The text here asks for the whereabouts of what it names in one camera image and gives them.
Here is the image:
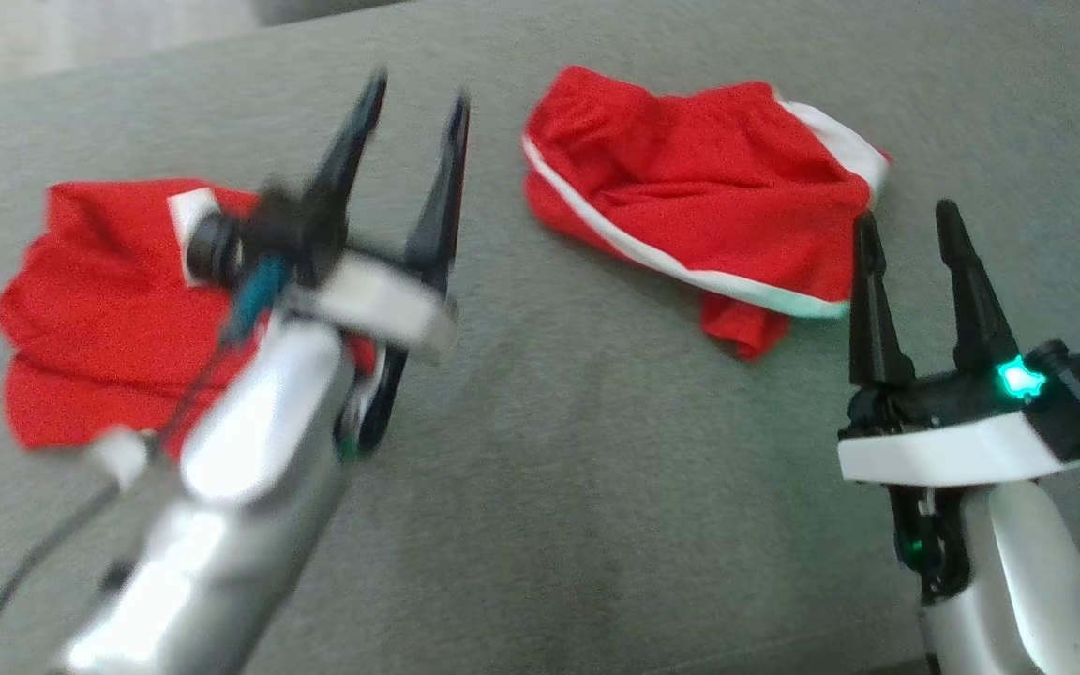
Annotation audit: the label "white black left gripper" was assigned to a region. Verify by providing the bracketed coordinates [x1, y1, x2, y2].
[279, 69, 473, 462]

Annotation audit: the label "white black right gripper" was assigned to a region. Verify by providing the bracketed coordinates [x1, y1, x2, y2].
[836, 198, 1080, 603]

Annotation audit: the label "red shorts with white trim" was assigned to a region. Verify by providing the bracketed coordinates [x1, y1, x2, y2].
[520, 65, 893, 363]

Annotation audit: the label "red Bulls basketball jersey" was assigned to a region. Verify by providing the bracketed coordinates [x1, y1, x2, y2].
[0, 176, 383, 455]

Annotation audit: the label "grey sofa seat cushion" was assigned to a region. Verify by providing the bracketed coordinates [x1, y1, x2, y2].
[0, 0, 1080, 675]

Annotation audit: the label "black cable with blue plug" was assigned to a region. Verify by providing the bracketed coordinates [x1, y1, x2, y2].
[0, 255, 295, 675]

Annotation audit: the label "white cable label tape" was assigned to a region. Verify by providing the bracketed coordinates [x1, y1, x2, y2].
[88, 425, 153, 490]

